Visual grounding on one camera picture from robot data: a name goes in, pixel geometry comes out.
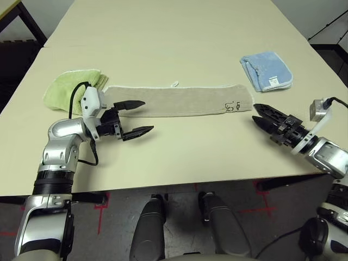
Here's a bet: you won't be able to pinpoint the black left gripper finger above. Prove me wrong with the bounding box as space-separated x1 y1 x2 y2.
113 100 146 112
122 125 155 142

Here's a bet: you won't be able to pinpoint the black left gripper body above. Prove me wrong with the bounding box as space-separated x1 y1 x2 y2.
96 107 125 141

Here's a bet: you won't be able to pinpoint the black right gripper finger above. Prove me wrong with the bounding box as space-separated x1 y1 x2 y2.
253 103 289 122
252 116 275 134

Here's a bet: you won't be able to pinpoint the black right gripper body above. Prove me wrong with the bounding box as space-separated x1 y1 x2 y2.
270 115 312 149

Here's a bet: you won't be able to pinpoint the beige towel with white trim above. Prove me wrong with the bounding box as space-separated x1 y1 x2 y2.
104 80 253 118

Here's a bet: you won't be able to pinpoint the blue folded towel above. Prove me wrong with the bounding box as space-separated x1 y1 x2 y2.
239 51 294 94

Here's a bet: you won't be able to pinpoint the green folded towel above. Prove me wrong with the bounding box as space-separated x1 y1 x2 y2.
43 69 109 115

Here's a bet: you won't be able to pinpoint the grey robot left leg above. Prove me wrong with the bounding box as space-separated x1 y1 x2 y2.
129 194 166 261

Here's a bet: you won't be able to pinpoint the black foam floor mats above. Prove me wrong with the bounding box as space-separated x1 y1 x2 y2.
0 39 41 109

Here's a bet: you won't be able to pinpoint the grey robot torso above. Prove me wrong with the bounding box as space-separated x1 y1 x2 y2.
163 251 259 261

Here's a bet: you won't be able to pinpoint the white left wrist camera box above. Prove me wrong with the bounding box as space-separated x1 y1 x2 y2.
80 86 105 139

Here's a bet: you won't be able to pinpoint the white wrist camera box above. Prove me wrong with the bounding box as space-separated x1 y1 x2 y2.
80 86 105 139
292 98 334 156

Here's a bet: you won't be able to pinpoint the black left wrist camera cable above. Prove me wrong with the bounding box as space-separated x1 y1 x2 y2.
67 81 98 166

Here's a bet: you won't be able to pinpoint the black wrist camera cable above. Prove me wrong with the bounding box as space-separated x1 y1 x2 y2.
257 96 348 259
67 81 98 166

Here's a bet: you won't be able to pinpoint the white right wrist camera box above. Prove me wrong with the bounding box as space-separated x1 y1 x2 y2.
292 98 334 156

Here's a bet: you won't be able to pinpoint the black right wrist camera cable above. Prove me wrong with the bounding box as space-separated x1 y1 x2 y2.
257 96 348 259

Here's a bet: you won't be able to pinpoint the wooden side table black frame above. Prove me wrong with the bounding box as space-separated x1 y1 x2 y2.
0 0 47 47

